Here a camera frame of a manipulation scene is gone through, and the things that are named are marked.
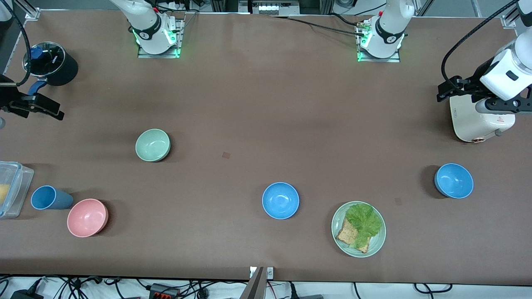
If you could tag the yellow food piece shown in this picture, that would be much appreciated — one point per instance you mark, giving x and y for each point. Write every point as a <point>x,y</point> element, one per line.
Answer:
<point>3,194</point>

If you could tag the green lettuce leaf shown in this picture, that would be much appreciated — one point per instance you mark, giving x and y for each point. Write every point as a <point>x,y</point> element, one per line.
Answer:
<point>365,220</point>

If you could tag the grey metal pole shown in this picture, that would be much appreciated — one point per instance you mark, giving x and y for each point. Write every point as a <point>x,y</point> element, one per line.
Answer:
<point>254,288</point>

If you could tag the cream white toaster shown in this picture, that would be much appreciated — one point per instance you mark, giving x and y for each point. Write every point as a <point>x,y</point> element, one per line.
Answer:
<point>474,124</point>

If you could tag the blue bowl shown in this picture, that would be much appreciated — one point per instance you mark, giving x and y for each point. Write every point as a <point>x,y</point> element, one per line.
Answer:
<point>454,180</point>
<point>280,200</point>

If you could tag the black power adapter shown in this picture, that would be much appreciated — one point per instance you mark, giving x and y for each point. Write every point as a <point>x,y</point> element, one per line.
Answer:
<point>25,295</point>

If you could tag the white mounting bracket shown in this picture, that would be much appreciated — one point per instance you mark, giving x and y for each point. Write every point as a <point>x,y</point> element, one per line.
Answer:
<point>270,273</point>

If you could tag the clear plastic container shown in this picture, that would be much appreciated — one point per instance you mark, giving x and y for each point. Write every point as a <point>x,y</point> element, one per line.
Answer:
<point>18,187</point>

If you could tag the brown toast slice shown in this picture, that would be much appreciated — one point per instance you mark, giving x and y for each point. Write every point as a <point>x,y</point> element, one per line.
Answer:
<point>346,236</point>

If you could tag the blue cup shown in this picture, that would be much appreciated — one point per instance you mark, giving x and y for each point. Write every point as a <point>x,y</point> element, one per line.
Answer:
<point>50,198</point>

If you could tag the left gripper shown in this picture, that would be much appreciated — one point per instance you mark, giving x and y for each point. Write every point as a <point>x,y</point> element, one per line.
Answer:
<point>473,84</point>

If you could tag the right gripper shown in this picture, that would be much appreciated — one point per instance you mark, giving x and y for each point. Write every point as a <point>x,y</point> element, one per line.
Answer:
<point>9,96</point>

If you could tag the glass lid blue knob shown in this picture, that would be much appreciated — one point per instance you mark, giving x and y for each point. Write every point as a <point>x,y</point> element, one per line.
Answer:
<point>50,58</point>

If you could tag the metal control box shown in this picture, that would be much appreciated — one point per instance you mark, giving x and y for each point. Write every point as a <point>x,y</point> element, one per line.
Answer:
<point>270,7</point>

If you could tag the pale green plate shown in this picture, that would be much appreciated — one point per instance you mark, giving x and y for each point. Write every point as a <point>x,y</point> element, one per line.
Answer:
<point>376,245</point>

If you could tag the pale green bowl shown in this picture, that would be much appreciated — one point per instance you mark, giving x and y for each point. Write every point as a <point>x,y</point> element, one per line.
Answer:
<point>152,144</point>

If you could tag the black orange power strip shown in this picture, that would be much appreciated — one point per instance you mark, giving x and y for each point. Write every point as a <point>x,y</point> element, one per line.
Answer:
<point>164,292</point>

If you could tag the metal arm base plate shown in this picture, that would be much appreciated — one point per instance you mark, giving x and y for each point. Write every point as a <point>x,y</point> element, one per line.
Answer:
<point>380,60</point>
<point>179,39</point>

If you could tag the pink bowl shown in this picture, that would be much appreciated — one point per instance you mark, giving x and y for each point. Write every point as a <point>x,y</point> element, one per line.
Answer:
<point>87,218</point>

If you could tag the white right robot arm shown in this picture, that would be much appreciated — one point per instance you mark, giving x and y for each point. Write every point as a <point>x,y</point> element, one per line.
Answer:
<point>149,29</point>

